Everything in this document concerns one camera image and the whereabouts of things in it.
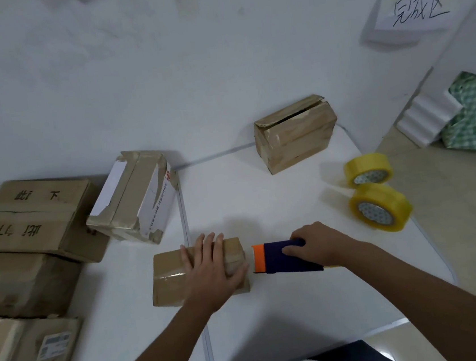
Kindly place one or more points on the person's right hand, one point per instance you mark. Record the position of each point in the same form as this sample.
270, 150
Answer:
322, 245

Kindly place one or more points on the person's left hand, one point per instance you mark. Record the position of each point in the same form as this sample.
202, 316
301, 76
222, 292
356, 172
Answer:
208, 273

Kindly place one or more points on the person's left little finger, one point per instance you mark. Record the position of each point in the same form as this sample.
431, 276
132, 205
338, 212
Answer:
185, 258

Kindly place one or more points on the person's left thumb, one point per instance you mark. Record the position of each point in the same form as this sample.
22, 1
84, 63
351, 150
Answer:
238, 274

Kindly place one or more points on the person's right thumb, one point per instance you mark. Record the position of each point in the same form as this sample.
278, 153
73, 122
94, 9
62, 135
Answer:
295, 249

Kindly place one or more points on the person's left middle finger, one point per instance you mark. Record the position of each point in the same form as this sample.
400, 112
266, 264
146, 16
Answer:
207, 250

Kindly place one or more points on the blue orange tape dispenser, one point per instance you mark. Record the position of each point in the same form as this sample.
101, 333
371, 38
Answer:
277, 258

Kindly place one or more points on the small taped cardboard box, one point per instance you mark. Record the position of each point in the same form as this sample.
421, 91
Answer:
176, 279

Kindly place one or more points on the person's left forearm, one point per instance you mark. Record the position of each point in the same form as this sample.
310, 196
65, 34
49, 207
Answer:
151, 355

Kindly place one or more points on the person's right forearm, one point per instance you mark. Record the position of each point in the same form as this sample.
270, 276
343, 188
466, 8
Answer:
431, 301

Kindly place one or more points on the cardboard box with white labels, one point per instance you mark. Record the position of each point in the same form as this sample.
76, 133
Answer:
135, 198

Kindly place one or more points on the yellow packing tape roll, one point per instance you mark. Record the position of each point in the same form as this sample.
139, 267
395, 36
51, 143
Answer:
380, 207
368, 170

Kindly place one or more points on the open brown cardboard box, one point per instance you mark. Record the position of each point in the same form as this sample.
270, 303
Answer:
294, 133

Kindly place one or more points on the cardboard box with black writing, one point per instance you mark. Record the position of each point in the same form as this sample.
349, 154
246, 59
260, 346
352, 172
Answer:
33, 223

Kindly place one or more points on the worn brown cardboard box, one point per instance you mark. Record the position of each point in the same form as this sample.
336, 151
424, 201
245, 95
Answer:
23, 284

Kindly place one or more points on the white foam board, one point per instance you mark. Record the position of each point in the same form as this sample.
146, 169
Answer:
440, 78

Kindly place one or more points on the white paper sign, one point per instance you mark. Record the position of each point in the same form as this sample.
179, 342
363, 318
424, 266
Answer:
413, 8

